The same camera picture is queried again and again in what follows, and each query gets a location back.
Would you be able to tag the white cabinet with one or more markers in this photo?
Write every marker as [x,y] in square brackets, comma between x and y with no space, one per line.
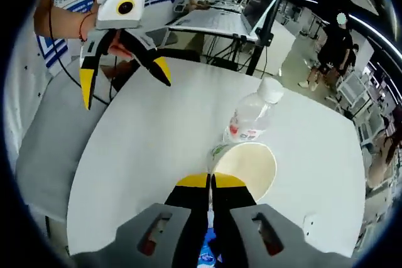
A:
[279,48]

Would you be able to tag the white table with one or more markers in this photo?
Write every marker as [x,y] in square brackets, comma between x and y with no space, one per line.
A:
[141,139]

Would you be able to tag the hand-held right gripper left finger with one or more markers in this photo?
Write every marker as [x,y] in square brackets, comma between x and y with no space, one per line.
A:
[185,217]

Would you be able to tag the floral white paper cup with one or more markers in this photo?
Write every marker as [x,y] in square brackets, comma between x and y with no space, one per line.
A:
[245,167]

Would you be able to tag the blue floral tissue pack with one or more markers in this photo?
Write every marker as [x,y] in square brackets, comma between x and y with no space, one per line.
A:
[208,255]

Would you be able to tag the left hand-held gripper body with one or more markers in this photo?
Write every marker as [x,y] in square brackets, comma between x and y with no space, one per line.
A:
[125,18]

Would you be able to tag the person's left hand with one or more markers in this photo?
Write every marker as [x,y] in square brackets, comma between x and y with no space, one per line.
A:
[117,50]

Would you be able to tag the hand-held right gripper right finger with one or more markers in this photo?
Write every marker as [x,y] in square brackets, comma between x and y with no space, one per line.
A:
[232,217]

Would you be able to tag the open laptop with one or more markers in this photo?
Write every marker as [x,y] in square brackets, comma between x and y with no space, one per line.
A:
[267,4]

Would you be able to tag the clear plastic water bottle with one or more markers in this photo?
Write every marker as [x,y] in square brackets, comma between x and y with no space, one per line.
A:
[251,114]

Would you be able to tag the group of white office chairs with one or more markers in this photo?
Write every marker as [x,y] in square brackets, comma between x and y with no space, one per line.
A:
[351,92]

